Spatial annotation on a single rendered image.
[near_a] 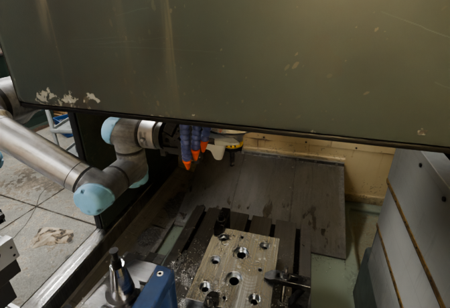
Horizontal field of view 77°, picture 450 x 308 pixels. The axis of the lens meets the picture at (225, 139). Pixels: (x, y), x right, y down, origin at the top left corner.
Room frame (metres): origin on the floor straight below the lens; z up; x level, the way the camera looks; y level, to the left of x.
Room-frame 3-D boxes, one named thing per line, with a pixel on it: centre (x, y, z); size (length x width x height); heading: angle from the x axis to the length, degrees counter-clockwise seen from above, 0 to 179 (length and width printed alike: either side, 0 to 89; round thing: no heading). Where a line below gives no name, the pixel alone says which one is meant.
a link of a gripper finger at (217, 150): (0.57, 0.01, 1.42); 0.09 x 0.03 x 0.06; 61
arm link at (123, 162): (0.66, 0.26, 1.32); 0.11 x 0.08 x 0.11; 163
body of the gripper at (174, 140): (0.63, 0.11, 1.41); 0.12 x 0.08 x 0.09; 75
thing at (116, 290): (0.36, 0.19, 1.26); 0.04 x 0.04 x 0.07
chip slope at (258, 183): (1.24, -0.19, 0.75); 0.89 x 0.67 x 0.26; 75
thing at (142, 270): (0.41, 0.18, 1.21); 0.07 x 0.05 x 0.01; 75
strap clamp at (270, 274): (0.56, -0.18, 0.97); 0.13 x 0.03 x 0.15; 75
